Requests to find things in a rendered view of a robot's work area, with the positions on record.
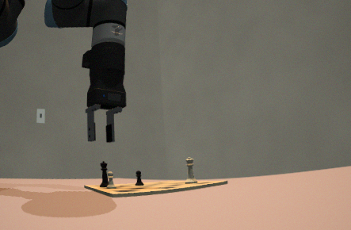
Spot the black pawn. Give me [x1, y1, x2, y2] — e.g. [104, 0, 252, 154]
[135, 171, 144, 186]

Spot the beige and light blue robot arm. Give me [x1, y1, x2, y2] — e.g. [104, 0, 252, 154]
[0, 0, 128, 48]

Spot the white pawn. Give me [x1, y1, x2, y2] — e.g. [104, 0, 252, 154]
[107, 171, 116, 189]

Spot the tan and dark brown chessboard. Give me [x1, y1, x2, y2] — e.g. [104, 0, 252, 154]
[84, 181, 228, 197]

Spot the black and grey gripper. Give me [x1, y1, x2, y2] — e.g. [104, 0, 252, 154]
[82, 23, 126, 143]

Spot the white queen chess piece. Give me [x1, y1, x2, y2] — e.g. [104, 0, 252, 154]
[185, 157, 198, 184]

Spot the black chess queen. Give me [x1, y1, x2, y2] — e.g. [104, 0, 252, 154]
[100, 161, 109, 187]

